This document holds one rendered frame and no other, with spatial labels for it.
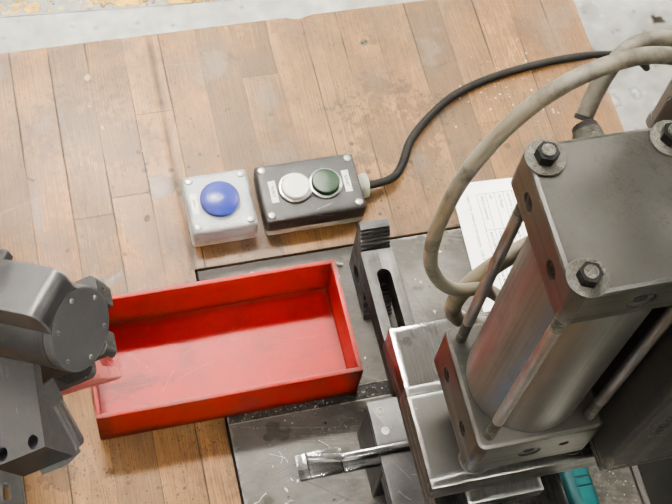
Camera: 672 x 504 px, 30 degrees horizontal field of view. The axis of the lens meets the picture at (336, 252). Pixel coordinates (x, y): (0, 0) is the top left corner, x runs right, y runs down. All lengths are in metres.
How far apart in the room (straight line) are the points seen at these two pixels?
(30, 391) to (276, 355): 0.41
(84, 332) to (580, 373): 0.32
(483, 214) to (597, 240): 0.71
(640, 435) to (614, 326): 0.15
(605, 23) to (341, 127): 1.41
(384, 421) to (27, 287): 0.44
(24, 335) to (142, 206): 0.52
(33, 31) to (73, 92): 1.19
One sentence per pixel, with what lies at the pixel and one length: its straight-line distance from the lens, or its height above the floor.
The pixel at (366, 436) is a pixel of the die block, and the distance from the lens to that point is 1.18.
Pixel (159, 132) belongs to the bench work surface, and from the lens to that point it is 1.36.
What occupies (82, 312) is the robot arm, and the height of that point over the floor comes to 1.30.
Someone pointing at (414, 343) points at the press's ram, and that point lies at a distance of 1.00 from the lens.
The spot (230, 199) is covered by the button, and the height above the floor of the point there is 0.94.
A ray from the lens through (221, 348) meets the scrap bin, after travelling 1.24.
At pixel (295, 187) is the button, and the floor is 0.94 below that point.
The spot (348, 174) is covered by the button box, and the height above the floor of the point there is 0.93.
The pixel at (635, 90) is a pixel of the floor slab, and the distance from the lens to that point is 2.64.
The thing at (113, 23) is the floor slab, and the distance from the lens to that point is 2.58.
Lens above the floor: 2.05
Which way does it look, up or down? 62 degrees down
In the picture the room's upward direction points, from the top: 12 degrees clockwise
